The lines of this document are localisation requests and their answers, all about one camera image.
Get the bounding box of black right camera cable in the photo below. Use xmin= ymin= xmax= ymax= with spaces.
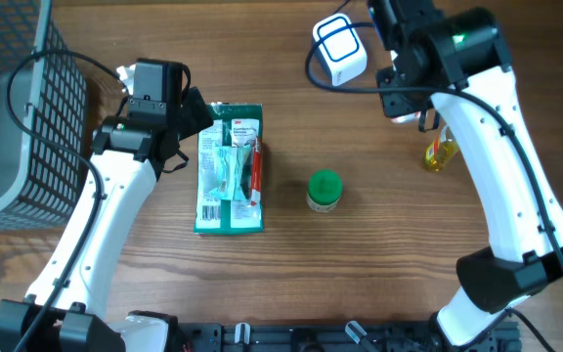
xmin=304 ymin=22 xmax=563 ymax=352

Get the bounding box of green 3M gloves packet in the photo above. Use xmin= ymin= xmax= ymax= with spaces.
xmin=194 ymin=103 xmax=264 ymax=236

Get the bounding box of green lid white jar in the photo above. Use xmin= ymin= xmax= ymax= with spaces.
xmin=306 ymin=169 xmax=344 ymax=212

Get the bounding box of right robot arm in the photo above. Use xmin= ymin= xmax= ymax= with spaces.
xmin=368 ymin=1 xmax=563 ymax=348

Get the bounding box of white barcode scanner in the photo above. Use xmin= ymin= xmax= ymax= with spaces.
xmin=312 ymin=13 xmax=368 ymax=86

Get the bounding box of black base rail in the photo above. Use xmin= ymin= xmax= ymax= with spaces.
xmin=163 ymin=320 xmax=522 ymax=352

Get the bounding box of red drink carton cup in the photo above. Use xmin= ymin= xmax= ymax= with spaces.
xmin=391 ymin=111 xmax=421 ymax=124

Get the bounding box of yellow oil bottle silver cap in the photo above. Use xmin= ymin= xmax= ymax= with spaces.
xmin=424 ymin=125 xmax=459 ymax=172

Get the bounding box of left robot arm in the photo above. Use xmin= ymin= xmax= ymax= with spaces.
xmin=0 ymin=59 xmax=213 ymax=351

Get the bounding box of red white tube packet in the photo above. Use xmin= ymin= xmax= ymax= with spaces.
xmin=250 ymin=137 xmax=262 ymax=206

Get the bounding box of dark grey mesh basket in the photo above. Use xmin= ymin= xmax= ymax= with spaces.
xmin=0 ymin=1 xmax=88 ymax=231

